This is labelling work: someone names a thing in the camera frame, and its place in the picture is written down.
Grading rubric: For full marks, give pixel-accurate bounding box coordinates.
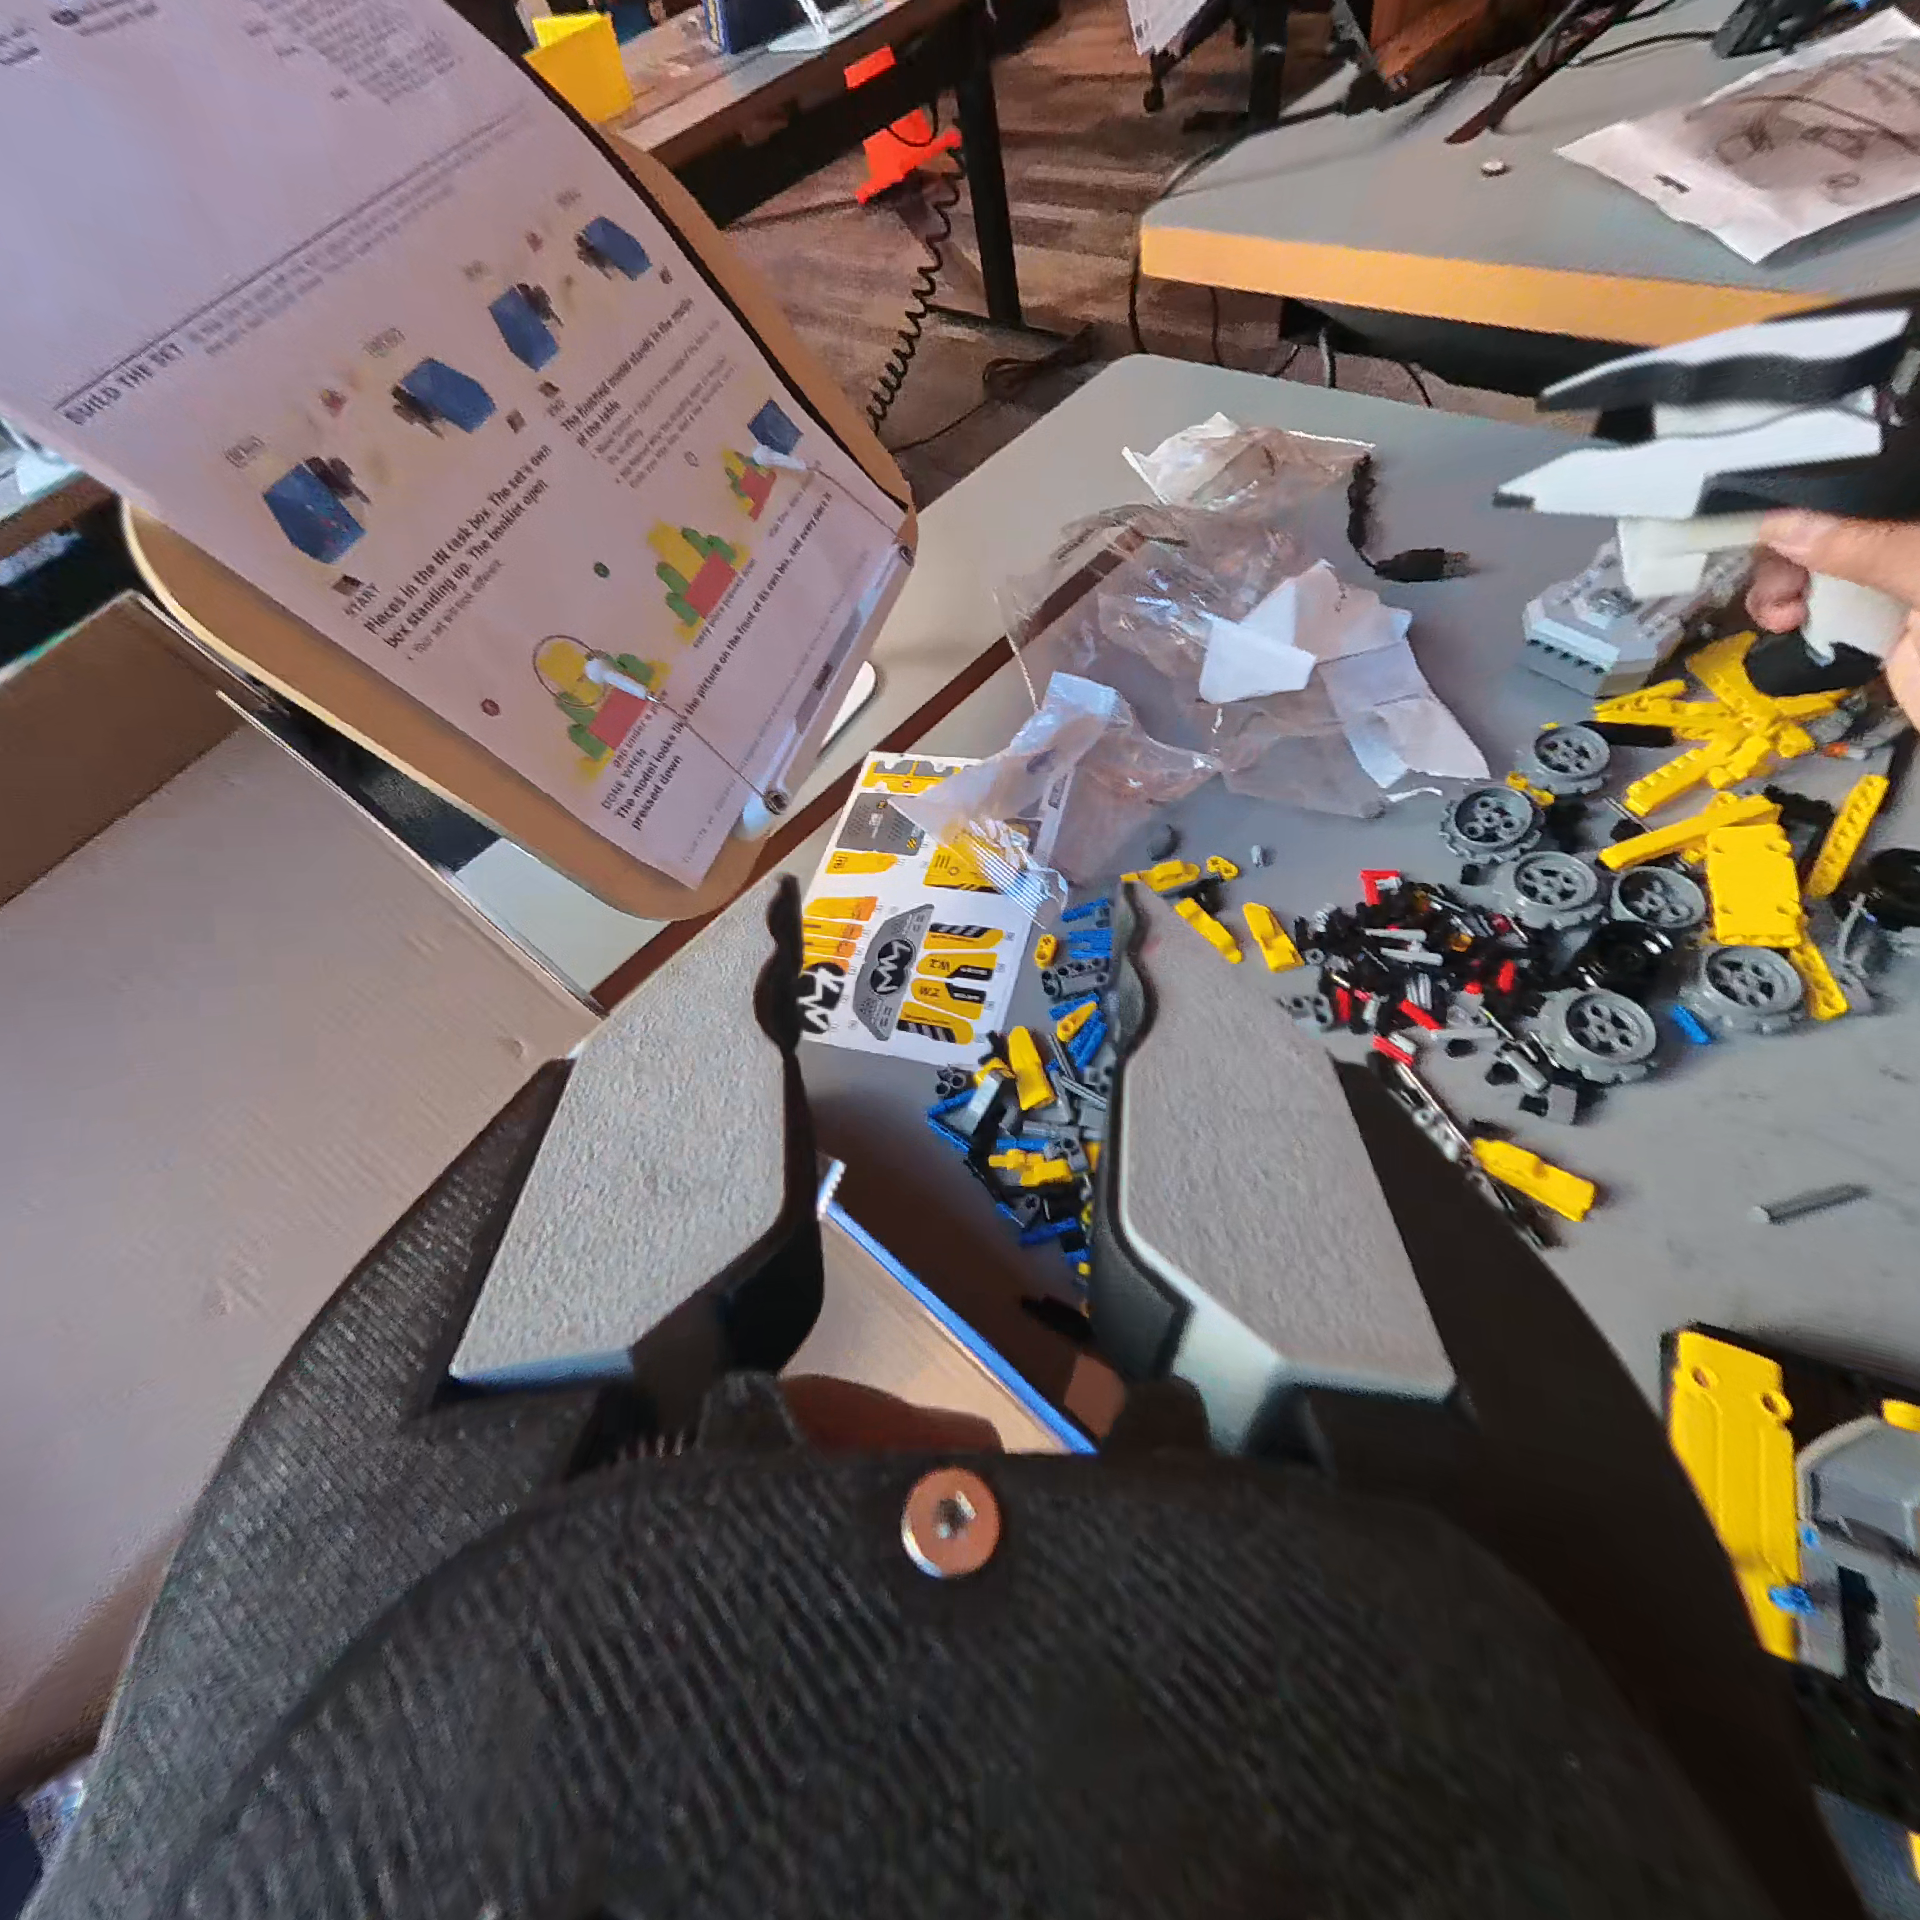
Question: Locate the large cardboard box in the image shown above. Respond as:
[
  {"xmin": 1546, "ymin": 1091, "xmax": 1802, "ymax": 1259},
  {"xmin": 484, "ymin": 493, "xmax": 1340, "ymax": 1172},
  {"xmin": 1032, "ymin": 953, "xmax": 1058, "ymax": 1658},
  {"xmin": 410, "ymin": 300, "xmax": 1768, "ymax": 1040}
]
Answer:
[{"xmin": 0, "ymin": 593, "xmax": 602, "ymax": 1787}]

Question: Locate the orange cone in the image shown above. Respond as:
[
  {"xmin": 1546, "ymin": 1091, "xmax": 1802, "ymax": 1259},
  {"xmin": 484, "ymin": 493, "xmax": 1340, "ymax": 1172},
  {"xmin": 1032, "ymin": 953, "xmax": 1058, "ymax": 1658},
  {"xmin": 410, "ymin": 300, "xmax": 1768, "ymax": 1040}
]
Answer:
[{"xmin": 843, "ymin": 45, "xmax": 965, "ymax": 203}]

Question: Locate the person's right hand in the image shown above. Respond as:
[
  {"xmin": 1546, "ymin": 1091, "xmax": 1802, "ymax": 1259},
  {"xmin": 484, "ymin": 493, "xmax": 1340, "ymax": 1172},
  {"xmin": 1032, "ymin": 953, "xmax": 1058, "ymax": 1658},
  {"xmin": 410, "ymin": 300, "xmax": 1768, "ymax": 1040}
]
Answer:
[{"xmin": 1744, "ymin": 514, "xmax": 1920, "ymax": 731}]

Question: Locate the printed paper sheet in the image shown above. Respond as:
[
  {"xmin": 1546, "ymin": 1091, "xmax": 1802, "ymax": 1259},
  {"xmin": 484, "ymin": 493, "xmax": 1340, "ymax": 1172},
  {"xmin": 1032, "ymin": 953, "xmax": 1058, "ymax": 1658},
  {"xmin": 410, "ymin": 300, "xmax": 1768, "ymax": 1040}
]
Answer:
[{"xmin": 1557, "ymin": 12, "xmax": 1920, "ymax": 266}]

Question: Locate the pile of small building pieces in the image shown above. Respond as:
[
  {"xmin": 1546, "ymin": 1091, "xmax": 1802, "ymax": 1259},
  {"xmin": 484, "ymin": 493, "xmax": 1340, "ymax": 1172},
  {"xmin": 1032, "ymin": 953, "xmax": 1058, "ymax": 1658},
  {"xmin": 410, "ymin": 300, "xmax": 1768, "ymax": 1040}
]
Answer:
[{"xmin": 922, "ymin": 632, "xmax": 1920, "ymax": 1291}]

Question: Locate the crumpled empty clear bag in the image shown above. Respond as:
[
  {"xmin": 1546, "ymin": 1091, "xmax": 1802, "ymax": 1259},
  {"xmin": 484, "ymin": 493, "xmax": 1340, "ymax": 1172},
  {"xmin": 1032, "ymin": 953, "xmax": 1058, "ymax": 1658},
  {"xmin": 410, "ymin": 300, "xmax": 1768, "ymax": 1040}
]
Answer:
[{"xmin": 1124, "ymin": 411, "xmax": 1375, "ymax": 518}]

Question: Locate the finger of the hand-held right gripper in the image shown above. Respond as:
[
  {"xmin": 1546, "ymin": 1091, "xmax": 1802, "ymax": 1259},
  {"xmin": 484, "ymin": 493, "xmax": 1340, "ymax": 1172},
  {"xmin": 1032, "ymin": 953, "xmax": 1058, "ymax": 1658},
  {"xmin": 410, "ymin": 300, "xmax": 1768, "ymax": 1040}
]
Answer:
[
  {"xmin": 1492, "ymin": 394, "xmax": 1920, "ymax": 521},
  {"xmin": 1537, "ymin": 304, "xmax": 1920, "ymax": 446}
]

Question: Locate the yellow box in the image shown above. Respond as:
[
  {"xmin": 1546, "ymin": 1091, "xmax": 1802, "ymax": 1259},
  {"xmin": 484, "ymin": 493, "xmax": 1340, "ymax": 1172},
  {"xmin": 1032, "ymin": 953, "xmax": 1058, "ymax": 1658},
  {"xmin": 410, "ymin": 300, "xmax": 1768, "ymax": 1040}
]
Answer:
[{"xmin": 521, "ymin": 12, "xmax": 640, "ymax": 125}]

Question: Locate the yellow beams and wheels pile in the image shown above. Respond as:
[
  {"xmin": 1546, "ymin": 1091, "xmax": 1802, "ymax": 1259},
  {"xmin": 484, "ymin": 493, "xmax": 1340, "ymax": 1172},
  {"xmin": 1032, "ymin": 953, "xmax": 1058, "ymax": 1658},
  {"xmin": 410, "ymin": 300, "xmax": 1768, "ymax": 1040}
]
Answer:
[{"xmin": 1440, "ymin": 720, "xmax": 1818, "ymax": 1085}]

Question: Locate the wooden top table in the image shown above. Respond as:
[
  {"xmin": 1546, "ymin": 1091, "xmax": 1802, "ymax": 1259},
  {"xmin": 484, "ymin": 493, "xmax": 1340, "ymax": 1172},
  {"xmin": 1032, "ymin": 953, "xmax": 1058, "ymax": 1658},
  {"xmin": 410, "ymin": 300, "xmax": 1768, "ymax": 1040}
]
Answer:
[{"xmin": 608, "ymin": 0, "xmax": 1089, "ymax": 339}]

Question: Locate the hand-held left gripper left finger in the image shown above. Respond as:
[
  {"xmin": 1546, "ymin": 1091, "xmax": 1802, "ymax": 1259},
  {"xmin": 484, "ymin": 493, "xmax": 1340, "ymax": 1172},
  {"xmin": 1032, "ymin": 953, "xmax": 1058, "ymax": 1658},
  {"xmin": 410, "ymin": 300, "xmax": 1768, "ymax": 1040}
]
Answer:
[{"xmin": 448, "ymin": 874, "xmax": 829, "ymax": 1384}]

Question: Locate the desk with wooden edge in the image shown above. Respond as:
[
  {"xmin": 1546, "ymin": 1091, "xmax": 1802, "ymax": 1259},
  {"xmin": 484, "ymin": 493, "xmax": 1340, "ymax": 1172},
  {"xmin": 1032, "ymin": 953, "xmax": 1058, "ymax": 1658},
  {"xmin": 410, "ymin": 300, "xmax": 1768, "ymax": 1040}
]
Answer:
[{"xmin": 1140, "ymin": 0, "xmax": 1920, "ymax": 354}]

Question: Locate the coiled black cable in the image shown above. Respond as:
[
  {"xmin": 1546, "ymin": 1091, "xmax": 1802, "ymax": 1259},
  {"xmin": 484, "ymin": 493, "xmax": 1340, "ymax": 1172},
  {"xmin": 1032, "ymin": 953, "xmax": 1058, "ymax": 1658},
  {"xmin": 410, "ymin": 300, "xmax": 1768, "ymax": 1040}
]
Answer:
[{"xmin": 861, "ymin": 181, "xmax": 986, "ymax": 436}]

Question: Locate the printed instruction sheet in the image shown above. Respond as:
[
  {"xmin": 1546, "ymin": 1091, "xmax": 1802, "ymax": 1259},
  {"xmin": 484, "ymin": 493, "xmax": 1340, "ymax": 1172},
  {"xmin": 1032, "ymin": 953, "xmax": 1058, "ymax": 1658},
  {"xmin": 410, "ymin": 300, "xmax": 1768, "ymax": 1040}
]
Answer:
[{"xmin": 0, "ymin": 0, "xmax": 915, "ymax": 874}]

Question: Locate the yellow black sticker sheet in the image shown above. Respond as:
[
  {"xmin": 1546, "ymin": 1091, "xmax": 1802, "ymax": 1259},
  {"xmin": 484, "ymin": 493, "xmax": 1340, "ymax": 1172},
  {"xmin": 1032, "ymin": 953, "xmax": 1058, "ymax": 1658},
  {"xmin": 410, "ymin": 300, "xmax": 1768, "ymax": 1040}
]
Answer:
[{"xmin": 802, "ymin": 750, "xmax": 1081, "ymax": 1067}]

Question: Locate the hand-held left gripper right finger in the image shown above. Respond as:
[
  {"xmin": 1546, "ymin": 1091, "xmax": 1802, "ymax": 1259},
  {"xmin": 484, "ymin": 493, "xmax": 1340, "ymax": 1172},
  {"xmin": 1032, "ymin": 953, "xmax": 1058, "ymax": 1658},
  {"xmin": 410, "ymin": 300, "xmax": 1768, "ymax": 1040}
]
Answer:
[{"xmin": 1084, "ymin": 882, "xmax": 1460, "ymax": 1454}]

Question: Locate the partly built yellow model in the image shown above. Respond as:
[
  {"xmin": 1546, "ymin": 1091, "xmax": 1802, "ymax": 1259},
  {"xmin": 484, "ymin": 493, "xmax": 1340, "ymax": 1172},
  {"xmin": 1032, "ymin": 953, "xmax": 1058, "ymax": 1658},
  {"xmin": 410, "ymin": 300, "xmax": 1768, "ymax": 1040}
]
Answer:
[{"xmin": 1664, "ymin": 1329, "xmax": 1920, "ymax": 1825}]

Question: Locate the empty clear bag white label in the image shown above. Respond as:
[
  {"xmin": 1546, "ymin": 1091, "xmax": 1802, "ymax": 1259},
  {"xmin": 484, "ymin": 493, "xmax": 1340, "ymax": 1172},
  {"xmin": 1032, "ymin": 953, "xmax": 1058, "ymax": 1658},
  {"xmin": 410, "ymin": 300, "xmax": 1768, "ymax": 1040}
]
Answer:
[{"xmin": 1005, "ymin": 502, "xmax": 1496, "ymax": 819}]

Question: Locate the black usb cable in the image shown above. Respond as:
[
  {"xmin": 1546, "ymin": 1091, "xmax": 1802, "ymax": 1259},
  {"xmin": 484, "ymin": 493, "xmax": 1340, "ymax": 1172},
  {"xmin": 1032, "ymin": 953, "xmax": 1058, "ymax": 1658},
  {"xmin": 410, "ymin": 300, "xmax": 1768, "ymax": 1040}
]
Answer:
[{"xmin": 1341, "ymin": 451, "xmax": 1473, "ymax": 588}]

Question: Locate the grey control hub block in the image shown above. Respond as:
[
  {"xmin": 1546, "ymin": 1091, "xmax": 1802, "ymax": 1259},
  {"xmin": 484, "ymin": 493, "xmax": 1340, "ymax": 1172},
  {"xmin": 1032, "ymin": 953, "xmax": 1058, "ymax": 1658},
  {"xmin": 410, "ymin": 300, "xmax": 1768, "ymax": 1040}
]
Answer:
[{"xmin": 1523, "ymin": 540, "xmax": 1748, "ymax": 700}]

